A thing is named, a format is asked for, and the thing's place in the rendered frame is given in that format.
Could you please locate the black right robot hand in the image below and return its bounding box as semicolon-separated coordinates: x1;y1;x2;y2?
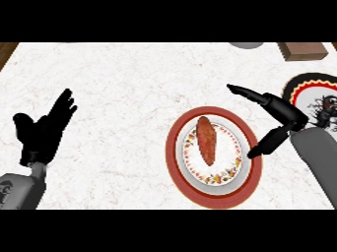
225;84;309;159

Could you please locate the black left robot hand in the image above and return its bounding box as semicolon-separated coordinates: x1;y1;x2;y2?
12;88;80;167

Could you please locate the black-rimmed dragon plate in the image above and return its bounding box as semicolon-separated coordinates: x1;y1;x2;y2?
281;72;337;165

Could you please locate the reddish-brown sweet potato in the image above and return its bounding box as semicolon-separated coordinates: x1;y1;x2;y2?
195;115;218;167

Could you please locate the red-rimmed floral plate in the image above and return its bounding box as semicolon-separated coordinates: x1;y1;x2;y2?
164;105;265;210

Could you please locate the brown wooden block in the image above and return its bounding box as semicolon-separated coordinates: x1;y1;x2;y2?
277;42;330;62

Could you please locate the grey round object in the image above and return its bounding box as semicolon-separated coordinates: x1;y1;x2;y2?
228;42;267;50

